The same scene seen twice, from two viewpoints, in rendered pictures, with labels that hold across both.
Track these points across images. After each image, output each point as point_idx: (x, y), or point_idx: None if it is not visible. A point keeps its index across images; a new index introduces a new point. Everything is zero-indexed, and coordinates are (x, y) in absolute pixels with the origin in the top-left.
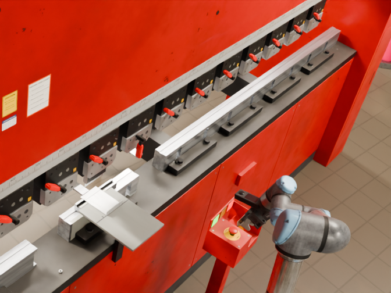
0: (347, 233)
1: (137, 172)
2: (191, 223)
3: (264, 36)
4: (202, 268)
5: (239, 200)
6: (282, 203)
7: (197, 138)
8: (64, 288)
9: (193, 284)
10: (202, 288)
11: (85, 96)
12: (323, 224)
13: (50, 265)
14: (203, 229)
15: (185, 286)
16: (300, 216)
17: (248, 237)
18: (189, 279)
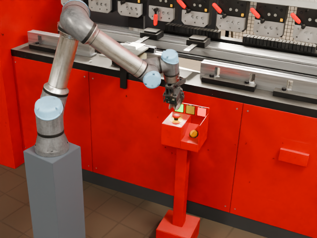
0: (72, 18)
1: (191, 71)
2: (213, 144)
3: None
4: (245, 233)
5: None
6: (148, 58)
7: (240, 74)
8: (84, 69)
9: (224, 229)
10: (224, 235)
11: None
12: (70, 4)
13: (94, 59)
14: (236, 174)
15: (220, 225)
16: (73, 0)
17: (178, 126)
18: (228, 226)
